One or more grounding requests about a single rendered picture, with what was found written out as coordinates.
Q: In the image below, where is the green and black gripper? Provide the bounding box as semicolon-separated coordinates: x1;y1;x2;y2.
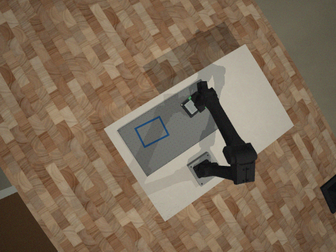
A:
188;92;206;113

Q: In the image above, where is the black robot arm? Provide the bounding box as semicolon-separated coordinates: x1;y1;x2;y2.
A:
193;81;258;185

